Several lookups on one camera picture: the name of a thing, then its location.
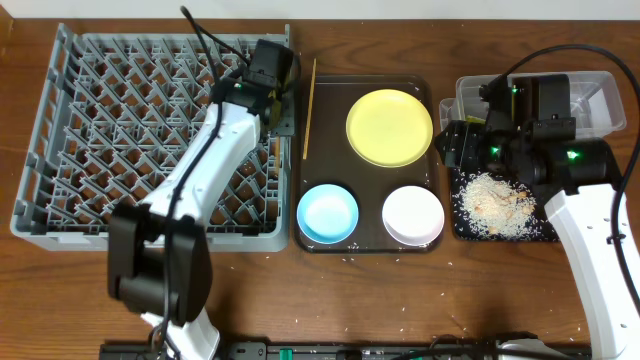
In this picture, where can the dark brown serving tray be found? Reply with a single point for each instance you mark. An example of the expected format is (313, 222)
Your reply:
(331, 160)

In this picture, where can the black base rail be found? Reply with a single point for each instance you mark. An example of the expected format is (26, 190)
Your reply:
(442, 347)

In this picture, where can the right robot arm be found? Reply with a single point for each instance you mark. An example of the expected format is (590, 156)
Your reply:
(546, 131)

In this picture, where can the clear plastic bin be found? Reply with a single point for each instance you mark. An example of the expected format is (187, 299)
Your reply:
(594, 100)

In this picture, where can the grey plastic dishwasher rack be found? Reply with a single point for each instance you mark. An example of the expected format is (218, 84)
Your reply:
(116, 113)

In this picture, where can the yellow plate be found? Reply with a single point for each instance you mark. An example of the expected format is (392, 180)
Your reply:
(389, 128)

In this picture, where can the black rectangular tray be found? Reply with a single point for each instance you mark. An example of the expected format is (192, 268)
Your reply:
(542, 229)

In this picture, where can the pile of rice scraps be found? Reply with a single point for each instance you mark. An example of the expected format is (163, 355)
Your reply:
(497, 208)

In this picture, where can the light blue bowl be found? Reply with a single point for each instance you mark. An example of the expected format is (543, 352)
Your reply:
(327, 214)

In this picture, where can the white bowl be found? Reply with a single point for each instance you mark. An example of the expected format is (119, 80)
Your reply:
(413, 216)

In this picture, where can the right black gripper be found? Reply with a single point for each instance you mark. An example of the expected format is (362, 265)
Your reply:
(462, 150)

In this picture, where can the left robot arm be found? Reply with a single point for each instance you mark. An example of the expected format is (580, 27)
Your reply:
(158, 256)

